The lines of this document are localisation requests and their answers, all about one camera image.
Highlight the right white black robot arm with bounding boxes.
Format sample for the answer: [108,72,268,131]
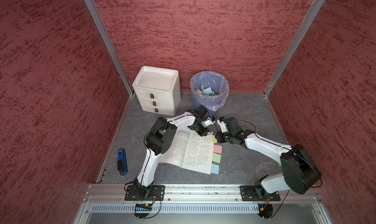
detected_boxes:
[216,117,322,199]

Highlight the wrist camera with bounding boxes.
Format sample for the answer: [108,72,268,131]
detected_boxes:
[203,115,215,127]
[217,117,228,133]

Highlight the discarded notes in bin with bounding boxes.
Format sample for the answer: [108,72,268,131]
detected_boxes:
[196,85,216,96]

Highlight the yellow sticky note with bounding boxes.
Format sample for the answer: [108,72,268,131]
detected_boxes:
[210,135,217,144]

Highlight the science magazine book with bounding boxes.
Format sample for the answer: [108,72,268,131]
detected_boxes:
[159,128,214,175]

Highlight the right aluminium corner post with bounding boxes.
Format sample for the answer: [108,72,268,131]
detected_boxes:
[263,0,325,98]

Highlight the blue trash bin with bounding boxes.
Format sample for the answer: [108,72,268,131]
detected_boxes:
[191,71,229,119]

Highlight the white three-drawer storage box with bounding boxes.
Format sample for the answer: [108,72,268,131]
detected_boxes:
[132,66,181,116]

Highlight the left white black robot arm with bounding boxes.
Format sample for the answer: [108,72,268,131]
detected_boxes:
[133,106,212,199]

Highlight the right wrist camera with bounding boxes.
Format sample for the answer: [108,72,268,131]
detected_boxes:
[217,117,228,133]

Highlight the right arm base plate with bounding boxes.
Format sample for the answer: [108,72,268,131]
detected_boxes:
[240,185,281,201]

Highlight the aluminium corner post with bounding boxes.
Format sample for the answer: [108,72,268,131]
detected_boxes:
[263,0,325,98]
[84,0,134,98]

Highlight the pink sticky note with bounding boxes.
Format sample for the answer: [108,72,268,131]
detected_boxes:
[213,145,222,154]

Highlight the aluminium front rail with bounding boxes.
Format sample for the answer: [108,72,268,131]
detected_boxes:
[83,183,322,204]

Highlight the clear plastic bin liner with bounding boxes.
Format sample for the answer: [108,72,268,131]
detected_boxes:
[189,70,230,112]

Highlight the green sticky note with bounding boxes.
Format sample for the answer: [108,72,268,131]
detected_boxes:
[212,153,221,163]

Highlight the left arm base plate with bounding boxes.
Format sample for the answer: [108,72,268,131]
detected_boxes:
[124,185,165,201]

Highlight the blue sticky note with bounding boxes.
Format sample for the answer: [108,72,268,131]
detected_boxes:
[211,164,219,175]

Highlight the left aluminium corner post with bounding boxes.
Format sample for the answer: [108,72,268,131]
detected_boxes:
[84,0,134,98]

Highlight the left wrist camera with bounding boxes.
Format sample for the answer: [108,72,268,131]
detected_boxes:
[203,115,215,127]

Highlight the blue black utility knife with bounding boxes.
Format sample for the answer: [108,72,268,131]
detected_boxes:
[117,149,128,176]

